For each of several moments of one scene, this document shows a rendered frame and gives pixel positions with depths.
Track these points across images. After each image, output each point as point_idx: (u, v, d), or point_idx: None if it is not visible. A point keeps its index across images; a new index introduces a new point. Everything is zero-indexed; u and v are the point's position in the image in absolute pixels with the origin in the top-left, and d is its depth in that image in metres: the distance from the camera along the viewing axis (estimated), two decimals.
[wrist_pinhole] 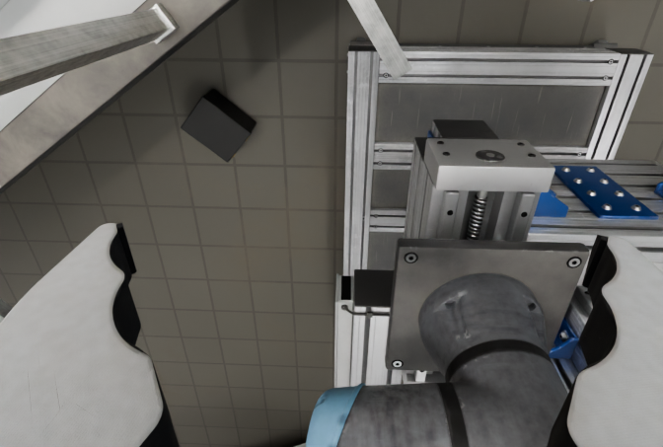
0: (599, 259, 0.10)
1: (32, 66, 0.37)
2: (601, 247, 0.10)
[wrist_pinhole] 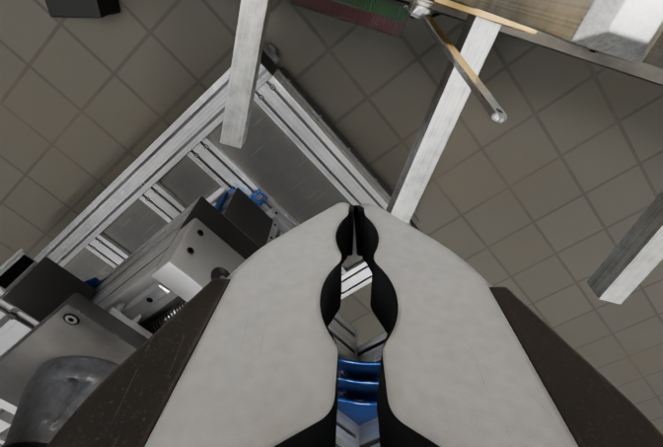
0: (362, 228, 0.11)
1: None
2: (361, 218, 0.11)
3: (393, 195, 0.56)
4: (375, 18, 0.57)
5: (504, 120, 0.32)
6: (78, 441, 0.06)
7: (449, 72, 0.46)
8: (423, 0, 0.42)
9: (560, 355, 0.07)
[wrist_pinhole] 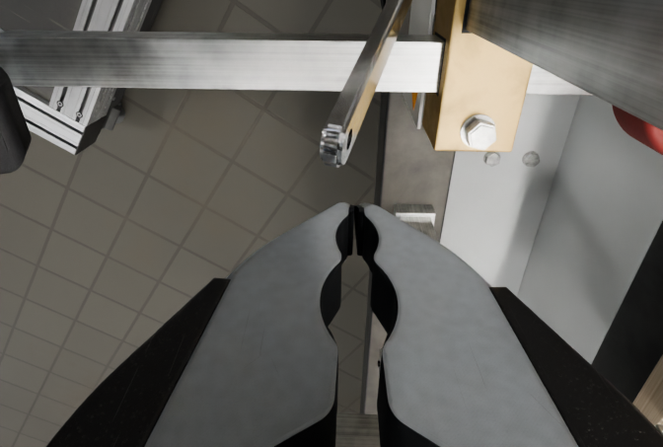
0: (362, 228, 0.11)
1: None
2: (361, 218, 0.11)
3: (60, 32, 0.26)
4: None
5: (328, 165, 0.11)
6: (78, 441, 0.06)
7: (337, 38, 0.24)
8: None
9: (560, 355, 0.07)
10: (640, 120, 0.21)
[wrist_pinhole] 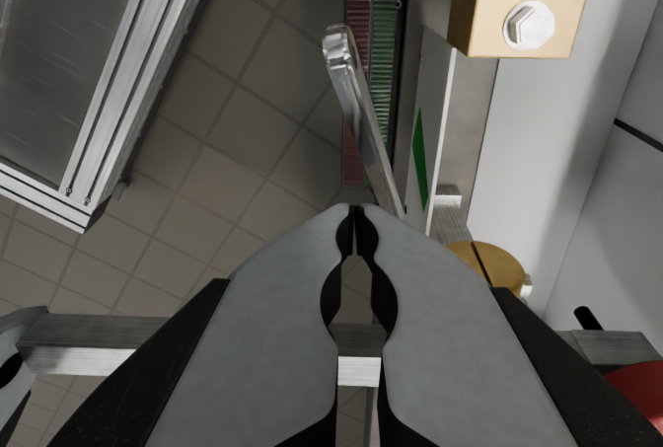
0: (362, 228, 0.11)
1: None
2: (361, 218, 0.11)
3: (86, 321, 0.29)
4: None
5: (331, 54, 0.09)
6: (78, 441, 0.06)
7: None
8: None
9: (560, 355, 0.07)
10: None
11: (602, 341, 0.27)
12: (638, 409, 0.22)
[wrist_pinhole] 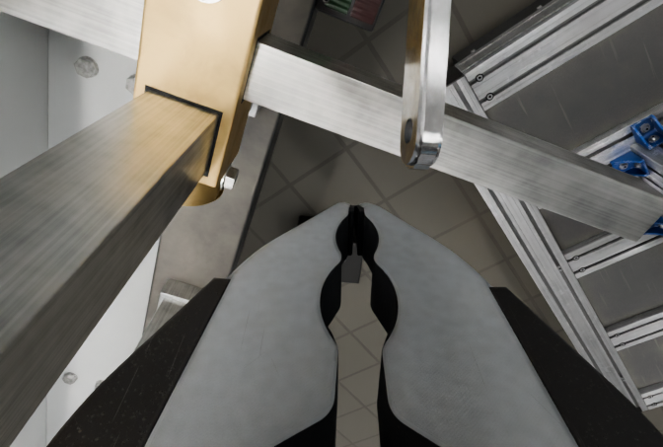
0: (362, 228, 0.11)
1: None
2: (361, 218, 0.11)
3: None
4: None
5: (431, 157, 0.09)
6: (78, 441, 0.06)
7: None
8: None
9: (560, 355, 0.07)
10: None
11: None
12: None
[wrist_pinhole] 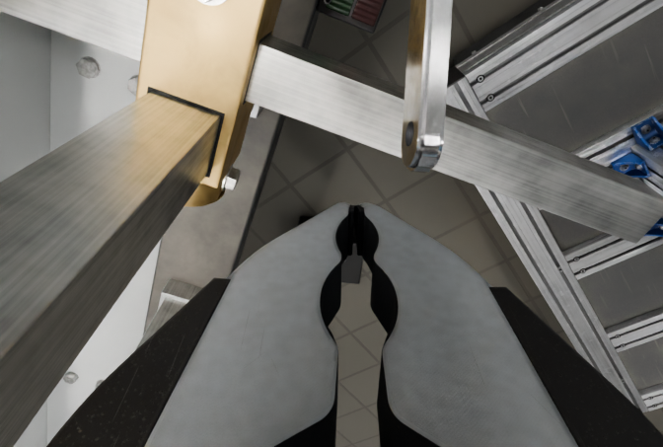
0: (362, 228, 0.11)
1: None
2: (361, 218, 0.11)
3: None
4: None
5: (432, 160, 0.09)
6: (78, 441, 0.06)
7: None
8: None
9: (560, 355, 0.07)
10: None
11: None
12: None
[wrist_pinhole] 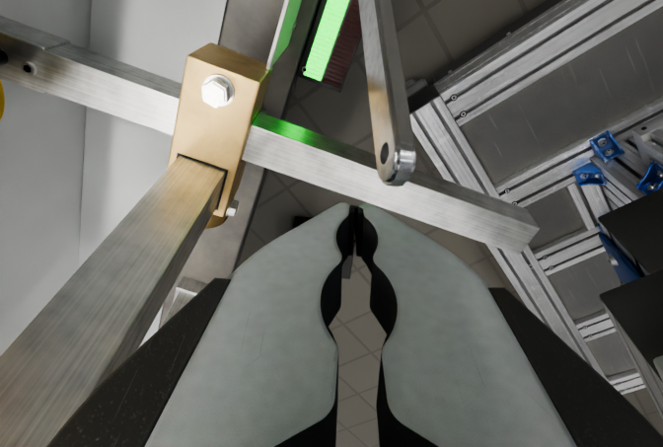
0: (362, 229, 0.11)
1: None
2: (360, 219, 0.11)
3: None
4: None
5: (409, 165, 0.10)
6: (78, 441, 0.06)
7: None
8: None
9: (559, 355, 0.07)
10: None
11: None
12: None
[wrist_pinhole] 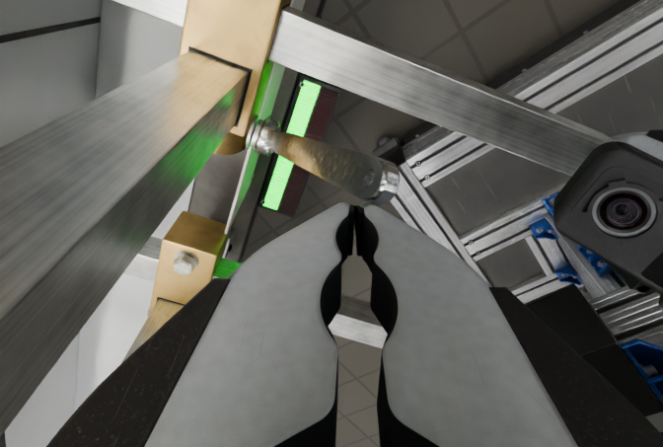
0: (362, 229, 0.11)
1: None
2: (361, 218, 0.11)
3: None
4: (313, 124, 0.43)
5: (396, 169, 0.12)
6: (78, 441, 0.06)
7: (300, 70, 0.25)
8: (248, 140, 0.27)
9: (560, 355, 0.07)
10: None
11: None
12: None
